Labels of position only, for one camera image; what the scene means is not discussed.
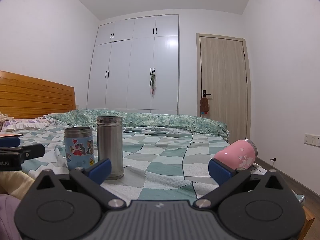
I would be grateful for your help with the brown hanging pouch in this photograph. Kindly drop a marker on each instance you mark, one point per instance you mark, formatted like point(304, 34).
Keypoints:
point(204, 105)

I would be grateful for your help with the blue cartoon cup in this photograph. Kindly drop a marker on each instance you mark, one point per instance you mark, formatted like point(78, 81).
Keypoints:
point(79, 150)

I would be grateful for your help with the hanging keys and ornaments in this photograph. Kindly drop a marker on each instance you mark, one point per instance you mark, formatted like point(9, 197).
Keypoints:
point(153, 82)

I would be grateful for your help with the white wardrobe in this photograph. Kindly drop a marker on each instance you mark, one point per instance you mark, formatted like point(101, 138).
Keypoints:
point(135, 65)

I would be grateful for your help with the flat pink phone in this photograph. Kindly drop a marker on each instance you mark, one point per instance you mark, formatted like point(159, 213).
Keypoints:
point(10, 135)

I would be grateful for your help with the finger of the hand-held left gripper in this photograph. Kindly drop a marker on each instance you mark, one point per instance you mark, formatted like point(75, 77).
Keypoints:
point(10, 142)
point(32, 151)

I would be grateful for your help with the light wooden door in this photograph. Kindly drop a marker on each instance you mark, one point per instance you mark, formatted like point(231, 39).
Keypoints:
point(225, 80)

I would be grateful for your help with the purple cloth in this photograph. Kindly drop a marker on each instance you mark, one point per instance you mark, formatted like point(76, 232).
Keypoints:
point(7, 217)

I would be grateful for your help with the yellow cloth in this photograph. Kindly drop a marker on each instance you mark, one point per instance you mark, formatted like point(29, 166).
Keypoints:
point(15, 182)

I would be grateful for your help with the checkered bed sheet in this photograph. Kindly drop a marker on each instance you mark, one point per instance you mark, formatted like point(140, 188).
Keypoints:
point(160, 160)

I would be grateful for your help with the purple floral pillow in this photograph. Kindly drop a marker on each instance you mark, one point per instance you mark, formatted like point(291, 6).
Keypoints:
point(22, 124)

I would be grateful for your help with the wooden headboard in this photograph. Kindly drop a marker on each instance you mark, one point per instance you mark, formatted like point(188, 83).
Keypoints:
point(35, 97)

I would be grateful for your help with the green floral quilt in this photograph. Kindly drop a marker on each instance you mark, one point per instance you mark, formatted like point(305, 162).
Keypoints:
point(155, 121)

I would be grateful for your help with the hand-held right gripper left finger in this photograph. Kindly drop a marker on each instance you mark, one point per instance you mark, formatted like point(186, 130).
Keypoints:
point(99, 170)

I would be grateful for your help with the wooden bed frame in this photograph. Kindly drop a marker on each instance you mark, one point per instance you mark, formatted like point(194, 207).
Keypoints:
point(309, 222)

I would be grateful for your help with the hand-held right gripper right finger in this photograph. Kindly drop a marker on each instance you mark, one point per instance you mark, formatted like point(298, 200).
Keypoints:
point(220, 172)

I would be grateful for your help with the tall stainless steel cup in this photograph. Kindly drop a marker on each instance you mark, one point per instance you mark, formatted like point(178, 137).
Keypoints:
point(110, 145)

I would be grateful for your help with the pink cup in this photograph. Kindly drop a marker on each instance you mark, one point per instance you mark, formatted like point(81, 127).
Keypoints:
point(236, 155)

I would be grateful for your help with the white wall socket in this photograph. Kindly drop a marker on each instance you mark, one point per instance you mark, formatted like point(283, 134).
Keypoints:
point(312, 140)

